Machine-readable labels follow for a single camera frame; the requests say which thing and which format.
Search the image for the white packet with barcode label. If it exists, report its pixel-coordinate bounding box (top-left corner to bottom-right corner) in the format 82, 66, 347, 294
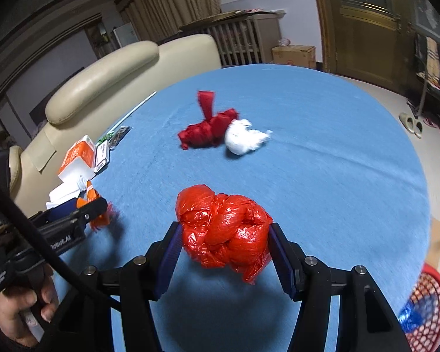
93, 140, 111, 173

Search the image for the black cable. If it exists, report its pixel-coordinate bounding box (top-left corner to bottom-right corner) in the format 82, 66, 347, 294
0, 174, 121, 310

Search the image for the shiny knotted red plastic bag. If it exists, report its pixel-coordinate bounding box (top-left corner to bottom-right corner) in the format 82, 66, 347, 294
175, 184, 274, 284

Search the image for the orange tissue pack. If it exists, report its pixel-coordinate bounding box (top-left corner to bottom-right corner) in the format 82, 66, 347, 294
57, 134, 97, 184

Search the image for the flat cardboard sheet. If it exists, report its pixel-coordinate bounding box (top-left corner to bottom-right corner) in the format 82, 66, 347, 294
427, 216, 440, 265

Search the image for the white cabinet appliance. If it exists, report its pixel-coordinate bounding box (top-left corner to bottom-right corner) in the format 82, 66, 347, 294
113, 22, 140, 48

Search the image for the beige leather sofa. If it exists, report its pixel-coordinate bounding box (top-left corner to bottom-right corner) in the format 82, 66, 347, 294
0, 34, 222, 221

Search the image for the cardboard box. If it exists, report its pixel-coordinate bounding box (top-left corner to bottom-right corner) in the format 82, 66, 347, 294
271, 45, 317, 70

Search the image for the dark clear packet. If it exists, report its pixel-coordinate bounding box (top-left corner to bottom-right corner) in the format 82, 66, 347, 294
110, 126, 133, 147

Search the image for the beige curtain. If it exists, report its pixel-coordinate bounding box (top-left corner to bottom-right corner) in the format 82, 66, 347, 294
117, 0, 221, 48

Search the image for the red plastic basket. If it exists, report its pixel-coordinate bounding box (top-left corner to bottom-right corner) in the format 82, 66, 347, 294
403, 262, 440, 352

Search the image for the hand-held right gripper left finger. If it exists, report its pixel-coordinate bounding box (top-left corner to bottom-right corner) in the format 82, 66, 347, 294
51, 221, 184, 352

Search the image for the wooden door with glass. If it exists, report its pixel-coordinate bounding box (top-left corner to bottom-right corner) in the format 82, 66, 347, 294
308, 0, 415, 92

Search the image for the dark framed picture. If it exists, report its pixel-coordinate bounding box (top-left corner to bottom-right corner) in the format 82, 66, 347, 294
414, 0, 440, 43

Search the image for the person's left hand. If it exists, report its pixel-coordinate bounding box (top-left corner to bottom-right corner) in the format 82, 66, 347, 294
0, 273, 59, 347

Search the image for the red plastic bag with strip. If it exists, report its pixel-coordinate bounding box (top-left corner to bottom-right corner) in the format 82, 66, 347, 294
178, 90, 240, 151

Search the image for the orange plastic packet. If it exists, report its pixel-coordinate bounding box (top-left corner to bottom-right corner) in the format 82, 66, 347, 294
76, 180, 120, 230

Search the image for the dark metal rack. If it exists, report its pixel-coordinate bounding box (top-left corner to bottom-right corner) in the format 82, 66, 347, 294
412, 33, 440, 136

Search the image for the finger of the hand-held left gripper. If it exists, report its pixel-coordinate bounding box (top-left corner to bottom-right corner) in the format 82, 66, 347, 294
49, 198, 79, 219
29, 197, 109, 235

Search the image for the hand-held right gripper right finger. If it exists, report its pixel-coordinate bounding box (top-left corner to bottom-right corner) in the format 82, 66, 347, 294
268, 223, 413, 352

